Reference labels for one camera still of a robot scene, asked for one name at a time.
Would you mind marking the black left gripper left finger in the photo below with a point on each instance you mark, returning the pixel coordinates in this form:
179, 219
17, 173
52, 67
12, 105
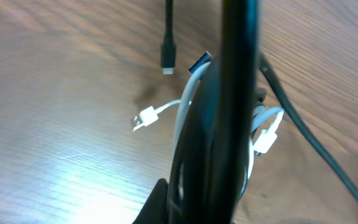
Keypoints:
186, 196

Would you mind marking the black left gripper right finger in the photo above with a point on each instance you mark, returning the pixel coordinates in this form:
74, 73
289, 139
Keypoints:
237, 73

